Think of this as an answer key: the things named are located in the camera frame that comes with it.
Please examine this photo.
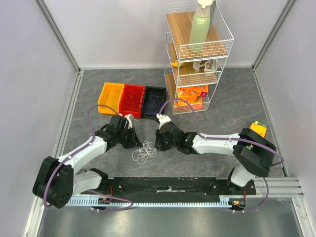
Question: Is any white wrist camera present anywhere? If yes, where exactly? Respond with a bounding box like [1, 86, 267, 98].
[156, 114, 171, 129]
[119, 114, 134, 129]

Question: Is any white cable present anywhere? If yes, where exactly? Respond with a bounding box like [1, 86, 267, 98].
[131, 140, 158, 165]

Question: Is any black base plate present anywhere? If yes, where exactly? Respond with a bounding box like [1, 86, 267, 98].
[95, 177, 256, 197]

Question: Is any orange snack box on table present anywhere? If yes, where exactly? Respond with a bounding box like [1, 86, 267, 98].
[249, 120, 267, 138]

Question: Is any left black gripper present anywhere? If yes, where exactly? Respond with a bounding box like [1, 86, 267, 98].
[117, 125, 142, 149]

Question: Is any white chocolate snack pack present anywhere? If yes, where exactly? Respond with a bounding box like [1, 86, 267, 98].
[193, 59, 218, 72]

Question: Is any yellow snack bag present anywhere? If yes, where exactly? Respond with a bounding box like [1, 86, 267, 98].
[170, 60, 189, 68]

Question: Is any yellow plastic bin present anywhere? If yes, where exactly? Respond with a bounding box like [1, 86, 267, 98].
[97, 82, 124, 112]

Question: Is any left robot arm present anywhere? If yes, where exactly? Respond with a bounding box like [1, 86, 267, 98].
[32, 114, 142, 208]

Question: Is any red plastic bin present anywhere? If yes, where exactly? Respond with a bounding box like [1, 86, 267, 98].
[119, 84, 145, 118]

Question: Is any slotted cable duct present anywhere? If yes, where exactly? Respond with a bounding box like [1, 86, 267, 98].
[66, 195, 241, 208]

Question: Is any green bottle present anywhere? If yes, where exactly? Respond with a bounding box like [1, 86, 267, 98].
[189, 0, 216, 53]

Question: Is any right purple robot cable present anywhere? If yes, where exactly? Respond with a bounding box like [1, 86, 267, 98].
[158, 98, 284, 213]

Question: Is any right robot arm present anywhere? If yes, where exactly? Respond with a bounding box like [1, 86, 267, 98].
[155, 122, 276, 195]

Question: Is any orange box in rack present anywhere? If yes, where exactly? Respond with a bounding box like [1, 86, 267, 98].
[177, 85, 208, 103]

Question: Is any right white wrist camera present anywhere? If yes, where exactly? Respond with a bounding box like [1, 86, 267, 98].
[156, 114, 171, 129]

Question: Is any white wire shelf rack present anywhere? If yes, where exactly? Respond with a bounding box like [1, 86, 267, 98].
[164, 0, 234, 114]

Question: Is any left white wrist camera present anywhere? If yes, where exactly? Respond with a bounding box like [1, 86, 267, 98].
[119, 114, 134, 129]

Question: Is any black plastic bin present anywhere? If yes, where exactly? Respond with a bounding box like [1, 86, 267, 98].
[141, 86, 166, 119]

